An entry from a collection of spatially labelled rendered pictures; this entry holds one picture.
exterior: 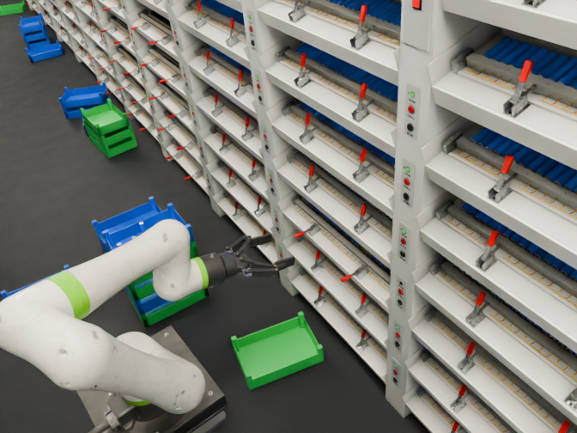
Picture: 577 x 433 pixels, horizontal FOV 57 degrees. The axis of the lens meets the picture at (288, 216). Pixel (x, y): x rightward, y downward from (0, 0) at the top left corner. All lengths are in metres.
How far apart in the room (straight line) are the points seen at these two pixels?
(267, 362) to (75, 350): 1.16
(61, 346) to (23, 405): 1.26
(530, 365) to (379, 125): 0.65
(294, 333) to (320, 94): 1.04
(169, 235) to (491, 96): 0.82
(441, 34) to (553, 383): 0.76
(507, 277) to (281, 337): 1.16
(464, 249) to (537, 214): 0.24
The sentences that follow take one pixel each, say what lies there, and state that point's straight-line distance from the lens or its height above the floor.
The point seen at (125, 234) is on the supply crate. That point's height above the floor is 0.34.
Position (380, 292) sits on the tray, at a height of 0.47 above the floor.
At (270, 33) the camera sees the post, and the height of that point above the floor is 1.13.
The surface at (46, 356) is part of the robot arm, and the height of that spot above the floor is 0.93.
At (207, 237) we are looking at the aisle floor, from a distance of 2.68.
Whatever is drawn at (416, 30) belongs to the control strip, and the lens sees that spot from 1.11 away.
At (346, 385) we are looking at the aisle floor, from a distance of 2.03.
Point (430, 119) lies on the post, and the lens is 1.16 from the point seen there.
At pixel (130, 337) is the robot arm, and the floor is 0.60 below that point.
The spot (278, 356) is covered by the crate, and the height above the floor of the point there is 0.00.
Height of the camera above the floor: 1.69
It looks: 38 degrees down
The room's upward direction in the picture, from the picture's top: 7 degrees counter-clockwise
